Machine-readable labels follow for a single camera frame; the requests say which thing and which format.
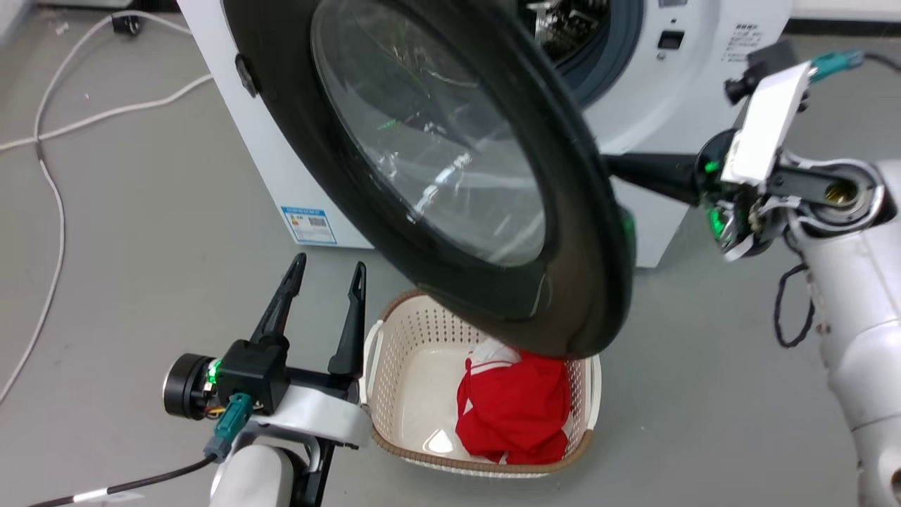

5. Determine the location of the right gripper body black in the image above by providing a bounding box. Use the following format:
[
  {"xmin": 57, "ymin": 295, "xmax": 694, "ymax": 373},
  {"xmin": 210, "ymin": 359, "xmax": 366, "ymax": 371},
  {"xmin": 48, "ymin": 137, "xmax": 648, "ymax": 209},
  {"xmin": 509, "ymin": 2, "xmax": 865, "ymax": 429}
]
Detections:
[{"xmin": 697, "ymin": 130, "xmax": 783, "ymax": 263}]

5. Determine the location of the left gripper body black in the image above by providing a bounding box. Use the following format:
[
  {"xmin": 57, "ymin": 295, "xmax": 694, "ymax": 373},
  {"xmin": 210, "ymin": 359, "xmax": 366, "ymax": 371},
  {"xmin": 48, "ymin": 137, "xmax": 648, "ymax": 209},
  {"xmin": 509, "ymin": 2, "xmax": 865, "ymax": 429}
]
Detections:
[{"xmin": 163, "ymin": 338, "xmax": 367, "ymax": 423}]

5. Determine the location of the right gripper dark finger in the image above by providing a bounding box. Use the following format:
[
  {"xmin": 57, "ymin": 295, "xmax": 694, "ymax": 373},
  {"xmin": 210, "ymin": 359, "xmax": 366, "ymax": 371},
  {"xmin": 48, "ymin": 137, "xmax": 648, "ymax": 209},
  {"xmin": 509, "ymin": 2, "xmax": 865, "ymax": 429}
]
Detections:
[{"xmin": 603, "ymin": 152, "xmax": 706, "ymax": 207}]

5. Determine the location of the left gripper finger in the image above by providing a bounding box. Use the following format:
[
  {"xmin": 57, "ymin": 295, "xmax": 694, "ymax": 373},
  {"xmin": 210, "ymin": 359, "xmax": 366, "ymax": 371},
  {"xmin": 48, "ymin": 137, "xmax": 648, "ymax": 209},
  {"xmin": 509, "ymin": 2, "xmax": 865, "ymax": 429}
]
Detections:
[
  {"xmin": 250, "ymin": 253, "xmax": 308, "ymax": 346},
  {"xmin": 327, "ymin": 262, "xmax": 367, "ymax": 375}
]

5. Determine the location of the black round glass washer door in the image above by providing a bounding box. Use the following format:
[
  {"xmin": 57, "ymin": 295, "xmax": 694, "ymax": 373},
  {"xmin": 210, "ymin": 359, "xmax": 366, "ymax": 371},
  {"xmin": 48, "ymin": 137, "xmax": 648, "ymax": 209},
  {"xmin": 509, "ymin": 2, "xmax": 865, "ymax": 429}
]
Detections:
[{"xmin": 222, "ymin": 0, "xmax": 636, "ymax": 361}]

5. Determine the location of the white front-load washing machine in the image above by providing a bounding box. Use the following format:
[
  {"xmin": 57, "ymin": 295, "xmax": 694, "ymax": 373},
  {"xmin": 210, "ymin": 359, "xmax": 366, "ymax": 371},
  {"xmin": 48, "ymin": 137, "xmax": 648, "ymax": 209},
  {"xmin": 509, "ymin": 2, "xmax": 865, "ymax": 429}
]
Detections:
[{"xmin": 176, "ymin": 0, "xmax": 794, "ymax": 269}]

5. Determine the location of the blue energy label sticker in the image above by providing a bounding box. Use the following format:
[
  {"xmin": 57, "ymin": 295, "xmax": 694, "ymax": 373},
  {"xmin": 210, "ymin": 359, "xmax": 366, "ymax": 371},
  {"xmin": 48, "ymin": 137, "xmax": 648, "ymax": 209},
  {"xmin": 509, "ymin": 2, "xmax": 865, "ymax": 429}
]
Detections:
[{"xmin": 281, "ymin": 206, "xmax": 338, "ymax": 246}]

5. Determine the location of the beige perforated laundry basket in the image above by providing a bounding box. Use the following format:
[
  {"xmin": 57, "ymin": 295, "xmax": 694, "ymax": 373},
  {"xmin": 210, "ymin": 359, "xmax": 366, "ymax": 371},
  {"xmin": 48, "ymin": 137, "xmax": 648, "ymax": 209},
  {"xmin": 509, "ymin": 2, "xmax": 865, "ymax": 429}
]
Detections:
[{"xmin": 362, "ymin": 290, "xmax": 603, "ymax": 480}]

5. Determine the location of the steel washer drum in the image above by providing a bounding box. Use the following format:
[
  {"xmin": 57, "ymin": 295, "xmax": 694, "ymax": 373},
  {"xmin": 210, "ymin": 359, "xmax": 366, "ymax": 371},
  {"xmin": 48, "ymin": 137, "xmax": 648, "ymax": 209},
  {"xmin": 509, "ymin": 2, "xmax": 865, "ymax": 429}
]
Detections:
[{"xmin": 519, "ymin": 0, "xmax": 610, "ymax": 68}]

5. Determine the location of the red and white garment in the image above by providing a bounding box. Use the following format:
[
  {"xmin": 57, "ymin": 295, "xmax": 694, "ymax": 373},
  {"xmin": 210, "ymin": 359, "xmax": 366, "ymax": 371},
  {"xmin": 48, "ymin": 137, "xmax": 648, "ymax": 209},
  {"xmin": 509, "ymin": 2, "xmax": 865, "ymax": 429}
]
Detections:
[{"xmin": 455, "ymin": 338, "xmax": 572, "ymax": 466}]

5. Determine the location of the teal connector black cable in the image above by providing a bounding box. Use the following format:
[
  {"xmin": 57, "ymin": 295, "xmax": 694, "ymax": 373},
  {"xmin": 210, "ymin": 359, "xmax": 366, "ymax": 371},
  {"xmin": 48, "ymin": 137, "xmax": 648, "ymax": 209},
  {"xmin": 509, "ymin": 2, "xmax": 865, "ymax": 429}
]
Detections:
[
  {"xmin": 27, "ymin": 393, "xmax": 253, "ymax": 507},
  {"xmin": 808, "ymin": 49, "xmax": 901, "ymax": 84}
]

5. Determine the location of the thin black looped arm cable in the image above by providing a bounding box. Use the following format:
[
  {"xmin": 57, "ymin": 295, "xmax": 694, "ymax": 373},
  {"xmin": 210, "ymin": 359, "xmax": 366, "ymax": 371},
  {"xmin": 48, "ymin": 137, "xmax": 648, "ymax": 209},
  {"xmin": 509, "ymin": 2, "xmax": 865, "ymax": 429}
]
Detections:
[{"xmin": 773, "ymin": 262, "xmax": 816, "ymax": 350}]

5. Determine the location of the thin grey floor cable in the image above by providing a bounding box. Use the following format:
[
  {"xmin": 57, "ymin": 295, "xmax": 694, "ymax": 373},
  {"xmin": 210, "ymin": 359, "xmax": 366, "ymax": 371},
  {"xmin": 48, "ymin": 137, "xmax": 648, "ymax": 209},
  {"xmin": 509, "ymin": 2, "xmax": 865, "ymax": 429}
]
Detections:
[{"xmin": 0, "ymin": 10, "xmax": 192, "ymax": 406}]

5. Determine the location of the thick white floor cable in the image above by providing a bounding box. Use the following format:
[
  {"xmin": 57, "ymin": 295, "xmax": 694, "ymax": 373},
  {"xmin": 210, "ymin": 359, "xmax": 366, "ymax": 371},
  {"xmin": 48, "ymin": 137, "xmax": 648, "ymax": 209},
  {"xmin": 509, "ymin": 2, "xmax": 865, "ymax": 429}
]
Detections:
[{"xmin": 0, "ymin": 73, "xmax": 213, "ymax": 154}]

